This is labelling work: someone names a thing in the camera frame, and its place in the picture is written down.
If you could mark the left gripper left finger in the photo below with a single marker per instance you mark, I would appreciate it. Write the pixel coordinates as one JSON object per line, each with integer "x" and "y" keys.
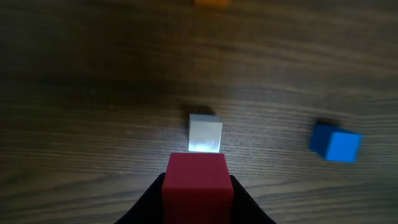
{"x": 149, "y": 208}

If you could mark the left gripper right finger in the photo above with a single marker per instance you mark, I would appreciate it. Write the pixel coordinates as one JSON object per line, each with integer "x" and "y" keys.
{"x": 245, "y": 208}

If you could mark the red cube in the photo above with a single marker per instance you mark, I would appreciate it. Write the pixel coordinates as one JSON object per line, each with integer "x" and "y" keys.
{"x": 197, "y": 189}

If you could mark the orange cube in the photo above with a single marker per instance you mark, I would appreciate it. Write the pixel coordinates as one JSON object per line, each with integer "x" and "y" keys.
{"x": 211, "y": 2}

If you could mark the white cube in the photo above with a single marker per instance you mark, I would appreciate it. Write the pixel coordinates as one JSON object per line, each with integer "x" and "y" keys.
{"x": 205, "y": 133}

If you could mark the blue cube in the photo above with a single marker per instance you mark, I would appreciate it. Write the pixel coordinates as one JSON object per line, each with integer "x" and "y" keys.
{"x": 340, "y": 146}

